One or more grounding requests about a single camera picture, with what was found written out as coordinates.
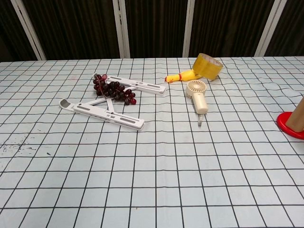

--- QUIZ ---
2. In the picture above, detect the white screen frame post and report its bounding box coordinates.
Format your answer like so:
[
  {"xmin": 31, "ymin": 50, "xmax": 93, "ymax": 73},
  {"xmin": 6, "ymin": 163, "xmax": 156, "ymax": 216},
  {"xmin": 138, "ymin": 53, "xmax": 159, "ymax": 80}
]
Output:
[
  {"xmin": 113, "ymin": 0, "xmax": 130, "ymax": 58},
  {"xmin": 10, "ymin": 0, "xmax": 46, "ymax": 60},
  {"xmin": 255, "ymin": 0, "xmax": 283, "ymax": 57},
  {"xmin": 182, "ymin": 0, "xmax": 202, "ymax": 57}
]

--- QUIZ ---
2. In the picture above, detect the dark red grape bunch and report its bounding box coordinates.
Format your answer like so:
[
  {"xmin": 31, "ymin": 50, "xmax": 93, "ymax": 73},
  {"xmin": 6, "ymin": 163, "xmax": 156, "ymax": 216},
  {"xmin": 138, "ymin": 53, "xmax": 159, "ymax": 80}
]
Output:
[{"xmin": 92, "ymin": 74, "xmax": 137, "ymax": 105}]

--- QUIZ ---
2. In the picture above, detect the checked light blue tablecloth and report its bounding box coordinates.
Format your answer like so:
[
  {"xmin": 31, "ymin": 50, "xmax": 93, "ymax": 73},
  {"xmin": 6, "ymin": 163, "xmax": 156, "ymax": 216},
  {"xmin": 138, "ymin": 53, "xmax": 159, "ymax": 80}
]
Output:
[{"xmin": 0, "ymin": 56, "xmax": 304, "ymax": 228}]

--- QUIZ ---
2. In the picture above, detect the yellow packing tape roll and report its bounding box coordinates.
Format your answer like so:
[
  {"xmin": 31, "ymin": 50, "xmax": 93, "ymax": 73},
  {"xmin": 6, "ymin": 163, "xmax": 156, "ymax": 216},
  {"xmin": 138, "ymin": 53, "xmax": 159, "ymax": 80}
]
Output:
[{"xmin": 192, "ymin": 53, "xmax": 223, "ymax": 83}]

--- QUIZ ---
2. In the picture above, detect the small white handheld fan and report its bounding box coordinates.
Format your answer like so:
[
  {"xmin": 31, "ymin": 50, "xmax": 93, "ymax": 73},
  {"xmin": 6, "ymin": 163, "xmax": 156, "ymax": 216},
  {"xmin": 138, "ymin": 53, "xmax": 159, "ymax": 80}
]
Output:
[{"xmin": 186, "ymin": 80, "xmax": 209, "ymax": 114}]

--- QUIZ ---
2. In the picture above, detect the red round base plate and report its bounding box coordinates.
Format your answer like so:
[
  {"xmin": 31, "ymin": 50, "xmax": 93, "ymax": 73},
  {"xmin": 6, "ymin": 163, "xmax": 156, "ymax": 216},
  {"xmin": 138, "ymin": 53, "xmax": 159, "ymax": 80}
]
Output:
[{"xmin": 276, "ymin": 111, "xmax": 304, "ymax": 140}]

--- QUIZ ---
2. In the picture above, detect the yellow rubber chicken toy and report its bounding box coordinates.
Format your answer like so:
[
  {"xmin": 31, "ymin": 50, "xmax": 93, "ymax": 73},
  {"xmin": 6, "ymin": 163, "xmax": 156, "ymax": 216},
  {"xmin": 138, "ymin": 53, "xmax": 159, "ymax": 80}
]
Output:
[{"xmin": 165, "ymin": 69, "xmax": 202, "ymax": 84}]

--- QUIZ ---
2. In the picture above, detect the white folding laptop stand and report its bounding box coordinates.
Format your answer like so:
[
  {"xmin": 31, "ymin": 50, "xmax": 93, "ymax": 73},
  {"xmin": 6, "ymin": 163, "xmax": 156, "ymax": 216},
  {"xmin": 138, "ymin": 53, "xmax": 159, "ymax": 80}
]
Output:
[{"xmin": 59, "ymin": 73, "xmax": 167, "ymax": 131}]

